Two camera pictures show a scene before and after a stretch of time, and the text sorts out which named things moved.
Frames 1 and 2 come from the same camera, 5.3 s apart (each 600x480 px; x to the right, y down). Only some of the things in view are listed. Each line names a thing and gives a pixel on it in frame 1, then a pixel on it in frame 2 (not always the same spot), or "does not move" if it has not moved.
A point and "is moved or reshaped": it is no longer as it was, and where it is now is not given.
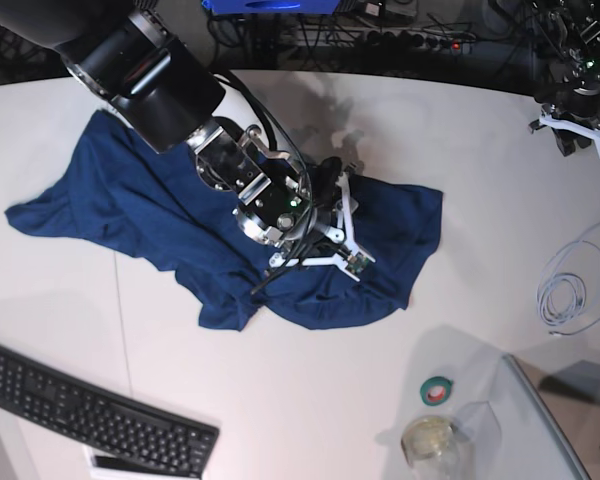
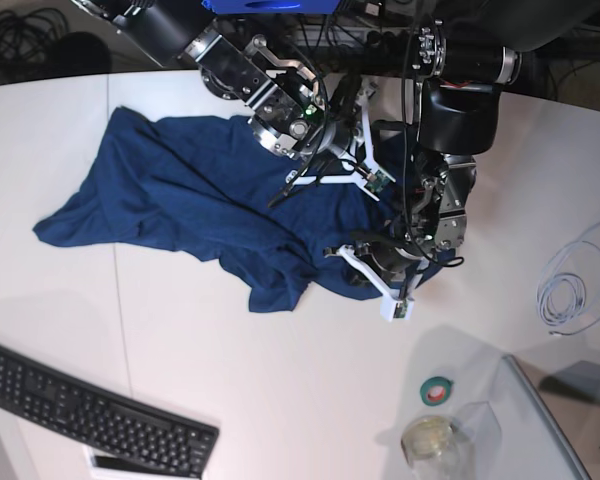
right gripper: x=594 y=107 → x=399 y=263
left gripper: x=323 y=226 → x=342 y=136
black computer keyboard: x=99 y=414 does not move
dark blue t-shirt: x=107 y=186 is moved or reshaped
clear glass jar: x=433 y=448 does not move
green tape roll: x=436 y=390 does not move
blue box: x=272 y=7 does not move
